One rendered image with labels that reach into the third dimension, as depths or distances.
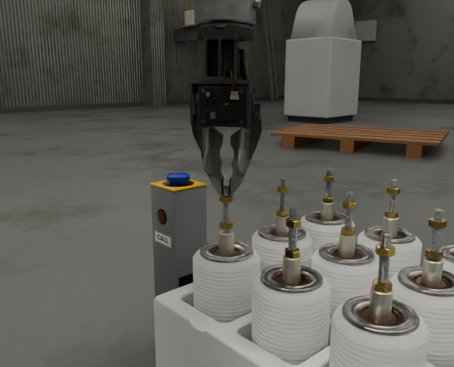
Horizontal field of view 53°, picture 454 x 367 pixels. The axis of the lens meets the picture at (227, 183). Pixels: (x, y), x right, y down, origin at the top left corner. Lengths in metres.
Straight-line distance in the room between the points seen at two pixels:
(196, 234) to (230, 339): 0.25
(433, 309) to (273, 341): 0.18
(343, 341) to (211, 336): 0.18
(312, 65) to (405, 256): 4.61
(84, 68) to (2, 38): 1.29
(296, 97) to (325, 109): 0.41
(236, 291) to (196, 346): 0.09
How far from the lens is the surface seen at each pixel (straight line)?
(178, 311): 0.64
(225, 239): 0.62
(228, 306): 0.63
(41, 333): 1.01
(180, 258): 0.77
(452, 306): 0.57
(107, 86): 8.18
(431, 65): 10.51
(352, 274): 0.62
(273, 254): 0.69
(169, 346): 0.69
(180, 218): 0.75
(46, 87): 7.69
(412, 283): 0.59
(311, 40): 5.29
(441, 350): 0.60
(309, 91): 5.27
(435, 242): 0.58
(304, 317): 0.54
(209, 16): 0.56
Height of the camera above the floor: 0.49
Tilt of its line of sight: 13 degrees down
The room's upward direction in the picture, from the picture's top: straight up
